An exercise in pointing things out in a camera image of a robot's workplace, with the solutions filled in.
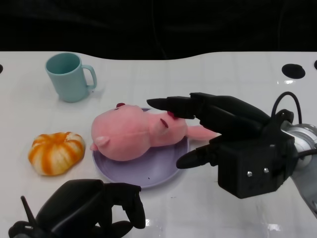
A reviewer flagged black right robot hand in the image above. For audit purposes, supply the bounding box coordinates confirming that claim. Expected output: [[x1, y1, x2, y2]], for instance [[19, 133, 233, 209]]
[[146, 92, 295, 200]]

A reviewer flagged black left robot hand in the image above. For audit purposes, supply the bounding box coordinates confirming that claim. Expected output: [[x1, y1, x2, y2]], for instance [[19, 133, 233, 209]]
[[34, 179, 147, 238]]

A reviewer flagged pink plush doll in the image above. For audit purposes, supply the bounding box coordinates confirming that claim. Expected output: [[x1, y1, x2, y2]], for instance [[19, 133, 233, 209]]
[[89, 102, 221, 162]]

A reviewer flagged purple plastic plate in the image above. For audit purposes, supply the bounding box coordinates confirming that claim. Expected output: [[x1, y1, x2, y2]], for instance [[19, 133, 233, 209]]
[[92, 107, 191, 189]]

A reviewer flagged orange white pumpkin toy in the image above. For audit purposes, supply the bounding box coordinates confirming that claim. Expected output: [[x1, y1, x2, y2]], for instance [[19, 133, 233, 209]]
[[28, 132, 86, 177]]

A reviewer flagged teal plastic mug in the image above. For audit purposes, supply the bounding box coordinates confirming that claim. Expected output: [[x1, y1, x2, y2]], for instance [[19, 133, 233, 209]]
[[45, 52, 98, 103]]

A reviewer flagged black backdrop curtain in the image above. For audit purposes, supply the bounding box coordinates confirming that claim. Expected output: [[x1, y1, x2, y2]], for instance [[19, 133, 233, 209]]
[[0, 0, 317, 61]]

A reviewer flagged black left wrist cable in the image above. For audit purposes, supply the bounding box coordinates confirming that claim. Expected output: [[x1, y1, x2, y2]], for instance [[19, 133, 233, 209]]
[[20, 195, 38, 225]]

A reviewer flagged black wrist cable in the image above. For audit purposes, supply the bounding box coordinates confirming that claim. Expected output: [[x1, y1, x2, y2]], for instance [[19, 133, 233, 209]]
[[271, 91, 303, 124], [20, 195, 38, 225]]

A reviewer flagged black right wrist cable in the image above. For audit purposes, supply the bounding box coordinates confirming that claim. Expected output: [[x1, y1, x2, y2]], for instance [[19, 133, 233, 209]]
[[271, 91, 303, 124]]

